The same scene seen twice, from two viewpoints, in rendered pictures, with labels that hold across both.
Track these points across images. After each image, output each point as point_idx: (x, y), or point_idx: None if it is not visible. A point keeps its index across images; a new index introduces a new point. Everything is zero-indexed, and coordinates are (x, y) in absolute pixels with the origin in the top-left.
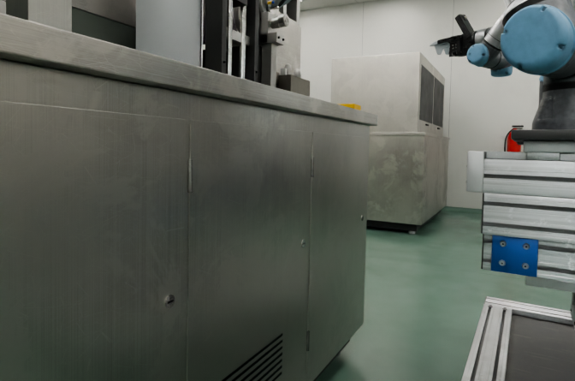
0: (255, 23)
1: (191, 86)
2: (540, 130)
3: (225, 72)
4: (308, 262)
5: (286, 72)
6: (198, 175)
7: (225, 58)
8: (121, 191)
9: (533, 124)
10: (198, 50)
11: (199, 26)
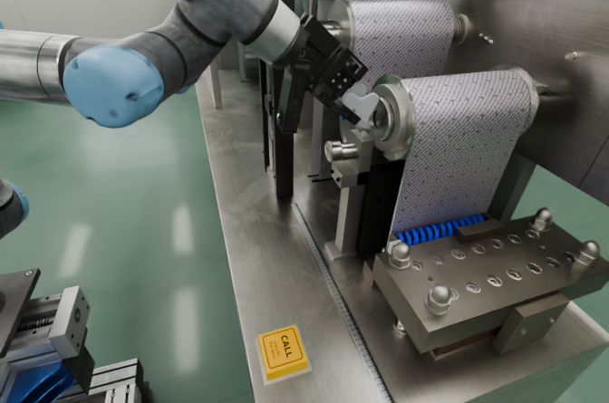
0: (273, 134)
1: (206, 143)
2: (14, 272)
3: (264, 158)
4: None
5: (389, 249)
6: None
7: (264, 149)
8: None
9: (2, 297)
10: (313, 141)
11: (313, 121)
